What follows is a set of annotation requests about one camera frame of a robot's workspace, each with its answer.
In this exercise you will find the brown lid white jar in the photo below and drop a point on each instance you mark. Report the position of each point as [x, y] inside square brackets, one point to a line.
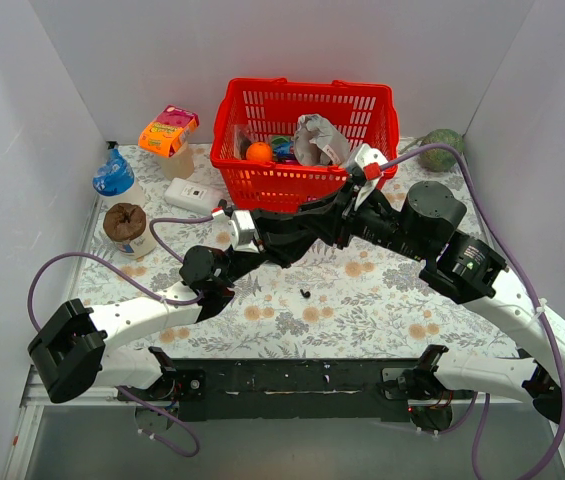
[127, 227]

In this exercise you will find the grey crumpled paper bag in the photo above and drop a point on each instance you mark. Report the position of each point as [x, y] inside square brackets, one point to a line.
[317, 142]

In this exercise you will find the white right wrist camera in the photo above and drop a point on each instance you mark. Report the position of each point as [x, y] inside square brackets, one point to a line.
[367, 166]

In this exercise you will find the orange fruit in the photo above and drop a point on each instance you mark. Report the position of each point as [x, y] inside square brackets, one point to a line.
[259, 152]

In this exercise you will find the blue lid plastic bottle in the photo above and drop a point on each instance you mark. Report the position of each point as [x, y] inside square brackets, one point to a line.
[115, 182]

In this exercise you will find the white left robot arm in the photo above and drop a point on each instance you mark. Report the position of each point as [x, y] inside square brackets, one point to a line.
[80, 347]

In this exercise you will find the green round melon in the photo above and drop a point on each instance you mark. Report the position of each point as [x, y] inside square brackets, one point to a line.
[440, 160]

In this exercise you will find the clear plastic jar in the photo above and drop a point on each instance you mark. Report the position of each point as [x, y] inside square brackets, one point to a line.
[179, 165]

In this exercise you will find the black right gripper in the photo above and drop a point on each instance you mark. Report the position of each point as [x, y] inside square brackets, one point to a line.
[341, 220]

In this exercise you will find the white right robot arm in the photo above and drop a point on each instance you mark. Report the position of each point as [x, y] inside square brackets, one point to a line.
[467, 271]

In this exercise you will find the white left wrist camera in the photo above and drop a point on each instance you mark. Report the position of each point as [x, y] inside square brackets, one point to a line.
[243, 234]

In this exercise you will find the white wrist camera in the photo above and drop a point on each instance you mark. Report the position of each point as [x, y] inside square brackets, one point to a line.
[367, 166]
[243, 234]

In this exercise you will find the orange pink snack box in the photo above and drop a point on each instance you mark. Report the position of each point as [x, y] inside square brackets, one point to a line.
[169, 131]

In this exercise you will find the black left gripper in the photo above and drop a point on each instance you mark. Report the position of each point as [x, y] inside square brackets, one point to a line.
[262, 235]

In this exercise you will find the white lying bottle black cap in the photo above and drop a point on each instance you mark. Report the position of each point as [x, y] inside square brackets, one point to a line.
[193, 197]

